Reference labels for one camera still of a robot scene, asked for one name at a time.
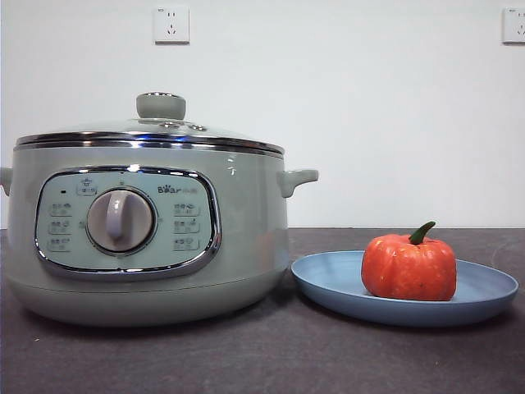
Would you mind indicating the glass lid with green knob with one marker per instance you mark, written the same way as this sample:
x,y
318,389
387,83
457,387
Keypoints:
x,y
161,107

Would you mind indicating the orange pumpkin with green stem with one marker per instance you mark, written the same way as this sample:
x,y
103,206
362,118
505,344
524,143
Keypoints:
x,y
410,271

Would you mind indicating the pale green electric steamer pot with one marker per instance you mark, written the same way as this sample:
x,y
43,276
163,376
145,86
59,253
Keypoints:
x,y
246,238

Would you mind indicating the blue round plate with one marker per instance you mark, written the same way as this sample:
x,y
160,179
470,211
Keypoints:
x,y
328,283

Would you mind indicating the white wall socket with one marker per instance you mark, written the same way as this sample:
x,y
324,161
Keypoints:
x,y
514,25
171,24

